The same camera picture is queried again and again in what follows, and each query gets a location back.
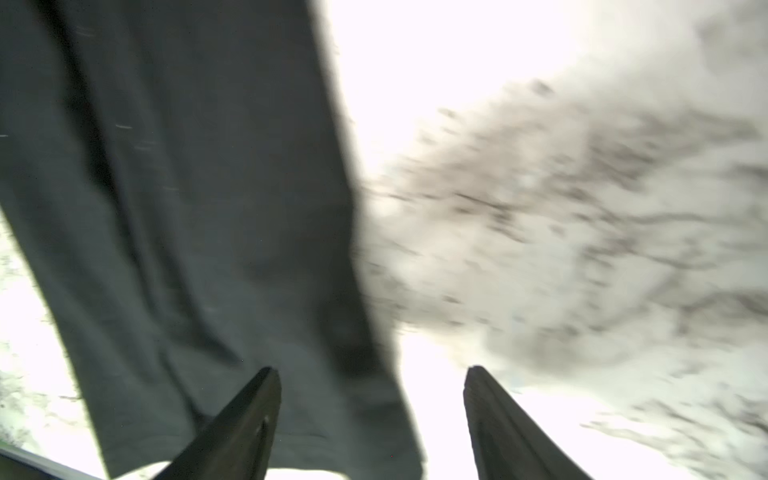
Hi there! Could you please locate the black t-shirt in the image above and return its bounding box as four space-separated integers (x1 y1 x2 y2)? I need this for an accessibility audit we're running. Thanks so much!
1 1 422 479

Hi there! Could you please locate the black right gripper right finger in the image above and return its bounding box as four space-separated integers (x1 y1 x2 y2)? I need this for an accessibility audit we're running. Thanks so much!
463 365 590 480

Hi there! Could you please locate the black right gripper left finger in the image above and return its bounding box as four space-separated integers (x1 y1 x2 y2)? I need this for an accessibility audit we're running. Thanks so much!
155 367 282 480

